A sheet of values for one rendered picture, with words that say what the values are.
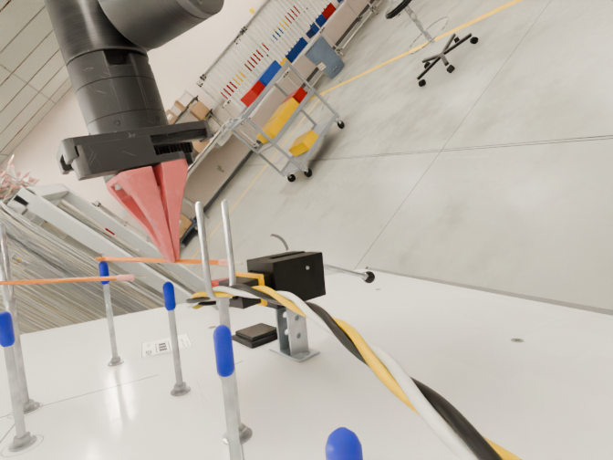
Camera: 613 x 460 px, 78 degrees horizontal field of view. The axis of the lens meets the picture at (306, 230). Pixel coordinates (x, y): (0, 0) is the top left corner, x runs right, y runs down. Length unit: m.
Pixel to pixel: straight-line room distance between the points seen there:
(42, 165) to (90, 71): 8.28
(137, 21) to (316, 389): 0.28
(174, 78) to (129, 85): 8.29
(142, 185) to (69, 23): 0.12
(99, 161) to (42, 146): 8.31
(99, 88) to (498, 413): 0.33
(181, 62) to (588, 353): 8.53
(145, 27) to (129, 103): 0.05
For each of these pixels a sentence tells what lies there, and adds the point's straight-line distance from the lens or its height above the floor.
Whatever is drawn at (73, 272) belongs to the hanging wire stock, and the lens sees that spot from 0.93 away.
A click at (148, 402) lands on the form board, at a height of 1.17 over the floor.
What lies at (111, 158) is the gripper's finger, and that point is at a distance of 0.29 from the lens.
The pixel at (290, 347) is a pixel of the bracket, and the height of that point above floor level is 1.09.
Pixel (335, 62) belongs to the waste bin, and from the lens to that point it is 7.33.
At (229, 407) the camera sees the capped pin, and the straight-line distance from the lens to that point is 0.18.
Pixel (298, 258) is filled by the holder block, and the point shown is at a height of 1.14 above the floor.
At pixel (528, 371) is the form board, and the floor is 0.99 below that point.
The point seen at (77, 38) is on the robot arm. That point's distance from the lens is 0.33.
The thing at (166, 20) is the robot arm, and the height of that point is 1.32.
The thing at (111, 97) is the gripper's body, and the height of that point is 1.32.
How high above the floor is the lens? 1.27
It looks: 22 degrees down
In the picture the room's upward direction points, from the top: 50 degrees counter-clockwise
